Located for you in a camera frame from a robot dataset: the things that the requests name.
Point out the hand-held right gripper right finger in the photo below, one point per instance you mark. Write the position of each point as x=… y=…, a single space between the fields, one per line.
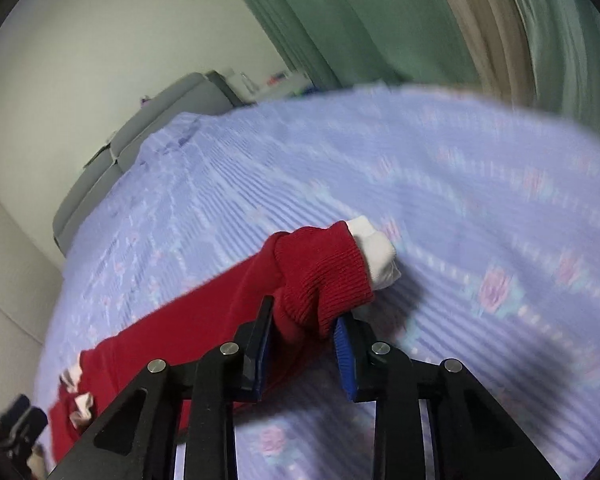
x=342 y=355

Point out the bed with floral purple sheet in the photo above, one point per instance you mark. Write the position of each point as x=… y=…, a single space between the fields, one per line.
x=430 y=185

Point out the red knit garment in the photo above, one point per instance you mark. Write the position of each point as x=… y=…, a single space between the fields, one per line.
x=240 y=310

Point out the grey padded headboard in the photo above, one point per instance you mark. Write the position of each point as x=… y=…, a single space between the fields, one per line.
x=145 y=125

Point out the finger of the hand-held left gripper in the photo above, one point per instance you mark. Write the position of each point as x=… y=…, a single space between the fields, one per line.
x=22 y=417

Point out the beige curtain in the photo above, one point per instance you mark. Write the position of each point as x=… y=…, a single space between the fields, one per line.
x=490 y=35

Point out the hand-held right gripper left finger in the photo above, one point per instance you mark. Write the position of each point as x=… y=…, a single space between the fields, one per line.
x=259 y=360

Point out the green curtain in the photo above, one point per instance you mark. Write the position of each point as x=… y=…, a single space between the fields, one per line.
x=355 y=20
x=570 y=50

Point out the white nightstand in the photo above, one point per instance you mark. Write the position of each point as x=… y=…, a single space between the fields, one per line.
x=280 y=87

